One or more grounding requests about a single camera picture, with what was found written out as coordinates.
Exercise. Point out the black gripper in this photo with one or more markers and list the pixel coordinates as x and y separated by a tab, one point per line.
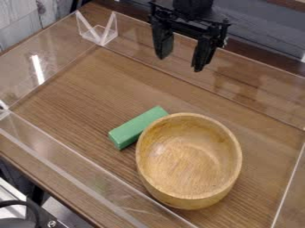
194	19

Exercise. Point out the green rectangular block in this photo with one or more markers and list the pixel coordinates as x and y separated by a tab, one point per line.
124	134

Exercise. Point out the brown wooden bowl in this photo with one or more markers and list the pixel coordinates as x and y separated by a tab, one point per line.
189	160

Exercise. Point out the clear acrylic tray enclosure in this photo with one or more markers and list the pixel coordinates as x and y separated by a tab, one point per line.
84	76

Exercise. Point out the black metal table frame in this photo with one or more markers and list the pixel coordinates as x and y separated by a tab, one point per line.
27	207

